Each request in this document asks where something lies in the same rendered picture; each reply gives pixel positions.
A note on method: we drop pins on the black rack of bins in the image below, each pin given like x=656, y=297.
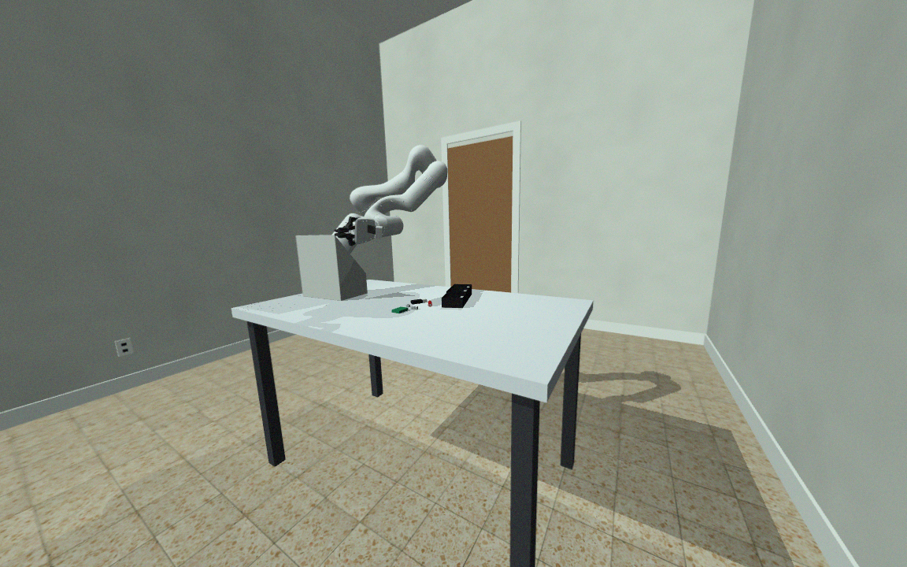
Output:
x=457, y=296

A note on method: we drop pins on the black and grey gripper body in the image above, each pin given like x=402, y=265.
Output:
x=361, y=230

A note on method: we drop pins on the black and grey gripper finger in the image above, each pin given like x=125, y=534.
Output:
x=349, y=226
x=348, y=236

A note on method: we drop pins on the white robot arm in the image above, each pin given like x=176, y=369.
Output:
x=402, y=192

